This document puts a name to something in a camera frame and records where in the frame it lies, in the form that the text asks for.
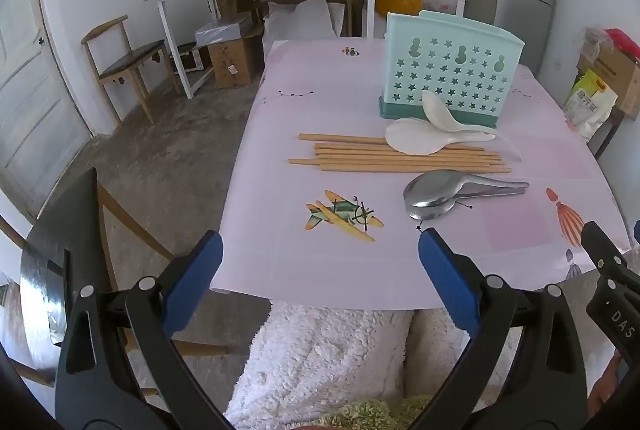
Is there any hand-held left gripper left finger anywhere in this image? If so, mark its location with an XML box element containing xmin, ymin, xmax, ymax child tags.
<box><xmin>54</xmin><ymin>230</ymin><xmax>224</xmax><ymax>430</ymax></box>

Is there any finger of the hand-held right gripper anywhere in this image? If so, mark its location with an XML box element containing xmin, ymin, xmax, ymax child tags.
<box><xmin>580</xmin><ymin>220</ymin><xmax>640</xmax><ymax>299</ymax></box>

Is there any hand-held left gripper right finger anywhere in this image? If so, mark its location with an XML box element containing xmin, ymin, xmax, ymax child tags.
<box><xmin>418</xmin><ymin>227</ymin><xmax>590</xmax><ymax>430</ymax></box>

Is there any metal spoon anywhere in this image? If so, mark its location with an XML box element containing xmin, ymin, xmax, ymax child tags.
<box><xmin>409</xmin><ymin>190</ymin><xmax>527</xmax><ymax>223</ymax></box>
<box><xmin>403</xmin><ymin>169</ymin><xmax>530</xmax><ymax>207</ymax></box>

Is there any white plastic rice spoon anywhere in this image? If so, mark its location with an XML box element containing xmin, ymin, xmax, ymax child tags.
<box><xmin>384</xmin><ymin>117</ymin><xmax>497</xmax><ymax>156</ymax></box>
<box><xmin>421</xmin><ymin>89</ymin><xmax>522</xmax><ymax>162</ymax></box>

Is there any bundle of wooden chopsticks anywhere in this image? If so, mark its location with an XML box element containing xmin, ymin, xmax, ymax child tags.
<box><xmin>288</xmin><ymin>133</ymin><xmax>513</xmax><ymax>174</ymax></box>

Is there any teal star-cutout utensil holder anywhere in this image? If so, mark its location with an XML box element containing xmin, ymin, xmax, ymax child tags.
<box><xmin>378</xmin><ymin>9</ymin><xmax>526</xmax><ymax>129</ymax></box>

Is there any person's right hand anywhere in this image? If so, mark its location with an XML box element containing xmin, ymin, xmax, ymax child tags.
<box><xmin>589</xmin><ymin>351</ymin><xmax>632</xmax><ymax>417</ymax></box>

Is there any dark seat wooden chair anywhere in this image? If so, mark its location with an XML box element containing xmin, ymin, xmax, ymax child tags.
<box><xmin>0</xmin><ymin>167</ymin><xmax>232</xmax><ymax>403</ymax></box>

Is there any white fleece clothing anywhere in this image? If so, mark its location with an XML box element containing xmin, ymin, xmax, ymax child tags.
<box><xmin>224</xmin><ymin>299</ymin><xmax>477</xmax><ymax>430</ymax></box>

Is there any white yellow rice bag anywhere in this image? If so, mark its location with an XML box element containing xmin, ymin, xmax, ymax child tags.
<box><xmin>562</xmin><ymin>68</ymin><xmax>619</xmax><ymax>142</ymax></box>

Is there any green fleece clothing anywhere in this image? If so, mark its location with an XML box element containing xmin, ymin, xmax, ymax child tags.
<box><xmin>327</xmin><ymin>397</ymin><xmax>437</xmax><ymax>430</ymax></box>

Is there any large cardboard box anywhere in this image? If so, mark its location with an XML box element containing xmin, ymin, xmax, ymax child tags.
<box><xmin>576</xmin><ymin>41</ymin><xmax>640</xmax><ymax>122</ymax></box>

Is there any pink printed tablecloth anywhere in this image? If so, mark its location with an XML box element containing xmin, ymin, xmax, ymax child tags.
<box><xmin>210</xmin><ymin>38</ymin><xmax>632</xmax><ymax>312</ymax></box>

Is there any red cloth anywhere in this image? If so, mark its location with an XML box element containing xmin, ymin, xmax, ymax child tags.
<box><xmin>604</xmin><ymin>28</ymin><xmax>640</xmax><ymax>61</ymax></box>

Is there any brown cardboard box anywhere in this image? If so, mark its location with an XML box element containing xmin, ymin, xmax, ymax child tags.
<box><xmin>207</xmin><ymin>34</ymin><xmax>266</xmax><ymax>90</ymax></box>

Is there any small wooden chair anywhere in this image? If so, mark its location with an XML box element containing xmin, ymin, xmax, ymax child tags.
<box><xmin>81</xmin><ymin>14</ymin><xmax>182</xmax><ymax>127</ymax></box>

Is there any white panelled door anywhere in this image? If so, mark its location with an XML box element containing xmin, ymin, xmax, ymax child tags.
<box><xmin>0</xmin><ymin>0</ymin><xmax>95</xmax><ymax>222</ymax></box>

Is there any white flat box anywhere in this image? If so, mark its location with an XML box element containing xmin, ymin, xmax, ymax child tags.
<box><xmin>194</xmin><ymin>12</ymin><xmax>254</xmax><ymax>48</ymax></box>

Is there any white sack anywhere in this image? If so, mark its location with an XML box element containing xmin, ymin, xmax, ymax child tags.
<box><xmin>263</xmin><ymin>0</ymin><xmax>347</xmax><ymax>57</ymax></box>

